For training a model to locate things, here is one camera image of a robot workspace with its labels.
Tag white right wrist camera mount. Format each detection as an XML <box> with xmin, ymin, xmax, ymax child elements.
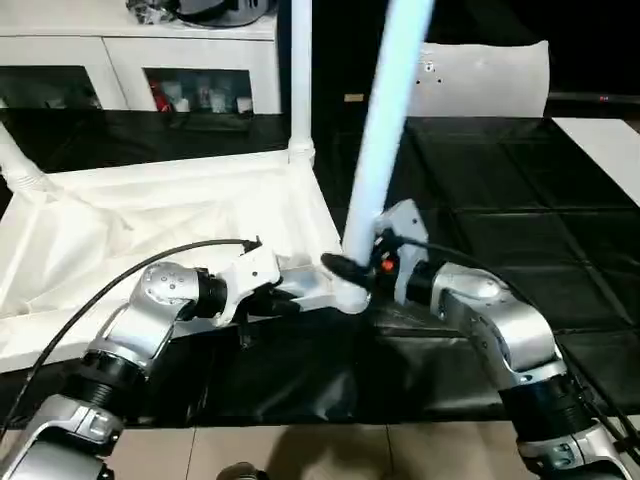
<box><xmin>374</xmin><ymin>198</ymin><xmax>431</xmax><ymax>304</ymax></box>

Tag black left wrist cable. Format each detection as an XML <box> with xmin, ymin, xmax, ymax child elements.
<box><xmin>0</xmin><ymin>237</ymin><xmax>264</xmax><ymax>431</ymax></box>

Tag dark round helmet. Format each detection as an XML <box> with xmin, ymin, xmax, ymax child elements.
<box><xmin>177</xmin><ymin>0</ymin><xmax>274</xmax><ymax>26</ymax></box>

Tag white plastic table leg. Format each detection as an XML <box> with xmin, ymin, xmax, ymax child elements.
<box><xmin>329</xmin><ymin>0</ymin><xmax>437</xmax><ymax>316</ymax></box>
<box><xmin>0</xmin><ymin>122</ymin><xmax>51</xmax><ymax>194</ymax></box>
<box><xmin>288</xmin><ymin>0</ymin><xmax>316</xmax><ymax>169</ymax></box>

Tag white plastic table top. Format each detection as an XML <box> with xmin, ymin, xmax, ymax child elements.
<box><xmin>0</xmin><ymin>149</ymin><xmax>374</xmax><ymax>376</ymax></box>

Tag white plastic chair shell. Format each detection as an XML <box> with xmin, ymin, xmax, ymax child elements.
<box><xmin>399</xmin><ymin>40</ymin><xmax>551</xmax><ymax>119</ymax></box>

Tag black flat monitor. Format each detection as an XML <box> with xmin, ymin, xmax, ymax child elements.
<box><xmin>547</xmin><ymin>92</ymin><xmax>640</xmax><ymax>106</ymax></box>

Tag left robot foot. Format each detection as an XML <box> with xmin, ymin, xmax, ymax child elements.
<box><xmin>219</xmin><ymin>462</ymin><xmax>271</xmax><ymax>480</ymax></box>

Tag black clutter pile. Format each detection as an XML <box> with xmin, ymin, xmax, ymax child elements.
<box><xmin>127</xmin><ymin>0</ymin><xmax>179</xmax><ymax>24</ymax></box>

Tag white side table board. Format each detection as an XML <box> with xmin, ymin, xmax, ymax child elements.
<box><xmin>552</xmin><ymin>117</ymin><xmax>640</xmax><ymax>201</ymax></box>

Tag white cabinet with glass doors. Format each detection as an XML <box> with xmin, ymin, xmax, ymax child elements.
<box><xmin>0</xmin><ymin>0</ymin><xmax>282</xmax><ymax>114</ymax></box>

